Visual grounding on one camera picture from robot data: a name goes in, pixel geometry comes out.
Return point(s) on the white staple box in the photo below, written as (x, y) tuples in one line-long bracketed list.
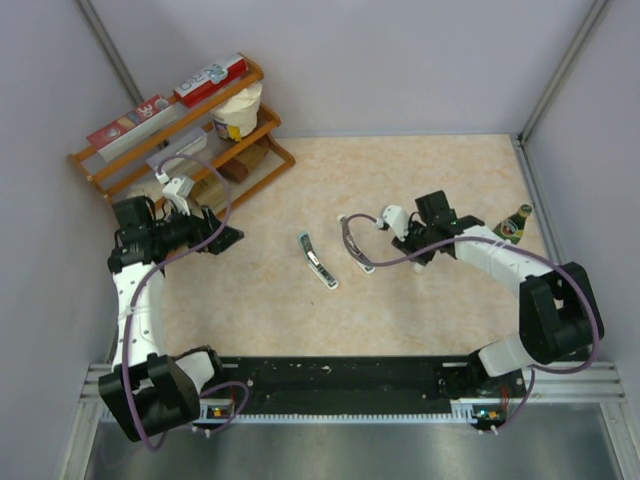
[(351, 247)]

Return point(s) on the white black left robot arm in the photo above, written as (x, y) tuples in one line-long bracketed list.
[(148, 391)]

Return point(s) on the red white foil box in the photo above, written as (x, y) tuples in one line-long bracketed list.
[(209, 80)]

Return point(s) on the silver foil box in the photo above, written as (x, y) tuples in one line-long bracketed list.
[(188, 143)]

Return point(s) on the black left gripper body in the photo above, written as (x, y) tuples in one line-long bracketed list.
[(200, 235)]

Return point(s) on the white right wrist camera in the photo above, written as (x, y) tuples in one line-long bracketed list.
[(395, 218)]

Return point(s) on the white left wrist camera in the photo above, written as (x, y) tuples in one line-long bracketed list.
[(176, 190)]

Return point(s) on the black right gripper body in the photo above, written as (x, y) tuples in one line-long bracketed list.
[(417, 240)]

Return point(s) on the green glass bottle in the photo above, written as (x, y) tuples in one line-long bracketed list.
[(512, 227)]

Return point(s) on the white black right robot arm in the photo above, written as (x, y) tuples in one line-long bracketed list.
[(557, 313)]

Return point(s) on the orange wooden shelf rack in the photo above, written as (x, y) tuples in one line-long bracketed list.
[(112, 179)]

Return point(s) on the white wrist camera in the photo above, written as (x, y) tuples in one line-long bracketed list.
[(395, 218), (176, 190)]

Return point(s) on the red white wrap box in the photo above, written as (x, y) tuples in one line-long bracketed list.
[(128, 130)]

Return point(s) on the grey slotted cable duct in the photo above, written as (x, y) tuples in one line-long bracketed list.
[(215, 412)]

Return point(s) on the small white red packet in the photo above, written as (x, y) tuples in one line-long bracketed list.
[(418, 268)]

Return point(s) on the brown cardboard box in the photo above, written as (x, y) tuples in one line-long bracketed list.
[(213, 192)]

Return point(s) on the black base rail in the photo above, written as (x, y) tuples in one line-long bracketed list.
[(378, 379)]

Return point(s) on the dark brown box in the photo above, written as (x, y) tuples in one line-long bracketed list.
[(238, 168)]

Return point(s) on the light blue stapler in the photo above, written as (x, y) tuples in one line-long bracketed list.
[(314, 263)]

